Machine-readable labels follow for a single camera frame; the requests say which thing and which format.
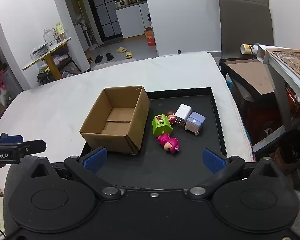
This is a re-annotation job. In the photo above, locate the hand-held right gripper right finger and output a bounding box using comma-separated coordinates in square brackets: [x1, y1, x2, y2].
[187, 148, 280, 200]

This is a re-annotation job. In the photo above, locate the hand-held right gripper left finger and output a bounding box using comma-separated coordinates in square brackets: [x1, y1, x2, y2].
[27, 147, 122, 200]

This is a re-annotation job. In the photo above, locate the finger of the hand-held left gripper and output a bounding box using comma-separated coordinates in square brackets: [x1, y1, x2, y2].
[0, 139, 47, 154]
[0, 135, 24, 143]

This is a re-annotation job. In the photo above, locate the lavender toy device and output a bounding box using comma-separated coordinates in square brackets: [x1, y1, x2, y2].
[184, 112, 206, 136]

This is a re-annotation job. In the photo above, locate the black tray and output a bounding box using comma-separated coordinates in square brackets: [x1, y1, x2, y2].
[79, 87, 227, 190]

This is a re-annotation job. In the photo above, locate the pink dinosaur figure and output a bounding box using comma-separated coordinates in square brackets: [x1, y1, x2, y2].
[157, 133, 181, 153]

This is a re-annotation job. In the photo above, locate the white charger plug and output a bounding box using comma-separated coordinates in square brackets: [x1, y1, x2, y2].
[174, 104, 192, 127]

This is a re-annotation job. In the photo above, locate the brown cardboard box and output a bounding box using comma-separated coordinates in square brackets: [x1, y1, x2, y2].
[79, 85, 150, 155]

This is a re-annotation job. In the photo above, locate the small red figure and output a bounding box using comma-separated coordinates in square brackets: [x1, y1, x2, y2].
[167, 110, 177, 125]

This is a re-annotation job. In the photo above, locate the green block toy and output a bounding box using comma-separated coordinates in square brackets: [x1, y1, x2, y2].
[152, 115, 173, 137]

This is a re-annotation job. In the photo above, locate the pink cloth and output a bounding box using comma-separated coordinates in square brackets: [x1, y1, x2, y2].
[0, 70, 7, 96]

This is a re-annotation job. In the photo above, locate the black side table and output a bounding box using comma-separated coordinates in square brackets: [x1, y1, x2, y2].
[219, 57, 275, 102]

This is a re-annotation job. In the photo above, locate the yellow round table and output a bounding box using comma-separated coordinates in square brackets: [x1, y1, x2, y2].
[22, 37, 72, 80]

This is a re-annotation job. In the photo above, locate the silver metal table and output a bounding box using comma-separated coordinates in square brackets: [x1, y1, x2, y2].
[257, 45, 300, 153]

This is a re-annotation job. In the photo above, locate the glass jar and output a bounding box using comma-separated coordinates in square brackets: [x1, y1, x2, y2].
[42, 28, 57, 43]

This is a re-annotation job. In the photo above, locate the yellow white snack cup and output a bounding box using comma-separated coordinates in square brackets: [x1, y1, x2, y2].
[240, 44, 260, 55]

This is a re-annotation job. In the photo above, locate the yellow-green bottle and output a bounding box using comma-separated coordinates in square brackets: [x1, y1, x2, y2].
[55, 22, 67, 42]

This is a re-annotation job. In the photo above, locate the white fan stand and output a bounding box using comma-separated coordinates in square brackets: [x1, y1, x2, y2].
[81, 20, 98, 51]

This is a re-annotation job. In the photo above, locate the carved wooden board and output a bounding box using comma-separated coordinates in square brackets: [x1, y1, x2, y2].
[270, 50, 300, 85]

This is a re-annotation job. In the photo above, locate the orange carton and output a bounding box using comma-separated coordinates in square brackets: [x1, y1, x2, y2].
[144, 29, 156, 47]

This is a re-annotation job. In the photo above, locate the grey chair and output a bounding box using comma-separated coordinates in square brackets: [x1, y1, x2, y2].
[219, 0, 275, 60]

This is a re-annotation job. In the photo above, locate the white cabinet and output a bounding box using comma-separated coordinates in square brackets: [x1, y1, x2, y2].
[115, 2, 150, 39]

